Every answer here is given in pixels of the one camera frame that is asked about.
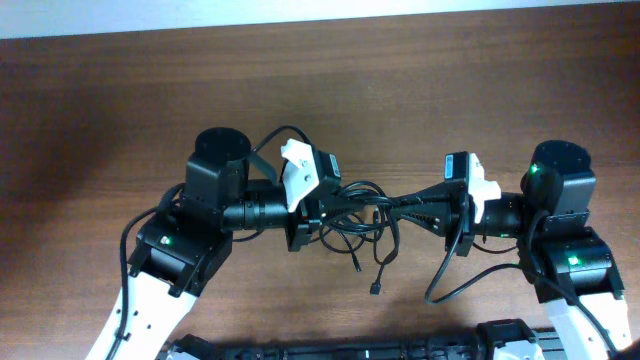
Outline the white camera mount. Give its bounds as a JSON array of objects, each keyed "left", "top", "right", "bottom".
[
  {"left": 467, "top": 153, "right": 502, "bottom": 224},
  {"left": 281, "top": 139, "right": 319, "bottom": 213}
]

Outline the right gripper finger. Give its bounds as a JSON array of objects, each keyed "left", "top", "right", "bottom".
[
  {"left": 391, "top": 204, "right": 450, "bottom": 237},
  {"left": 399, "top": 182, "right": 450, "bottom": 205}
]

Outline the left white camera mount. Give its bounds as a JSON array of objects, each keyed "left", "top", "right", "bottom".
[{"left": 281, "top": 139, "right": 319, "bottom": 213}]

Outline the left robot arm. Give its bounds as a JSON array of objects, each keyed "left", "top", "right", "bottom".
[{"left": 88, "top": 127, "right": 366, "bottom": 359}]

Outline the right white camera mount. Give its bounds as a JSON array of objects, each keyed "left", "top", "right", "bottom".
[{"left": 467, "top": 153, "right": 502, "bottom": 224}]

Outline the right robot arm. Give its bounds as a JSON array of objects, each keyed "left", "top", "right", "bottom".
[{"left": 391, "top": 140, "right": 632, "bottom": 359}]

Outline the thick black cable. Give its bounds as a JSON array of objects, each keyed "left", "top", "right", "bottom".
[{"left": 318, "top": 180, "right": 401, "bottom": 274}]

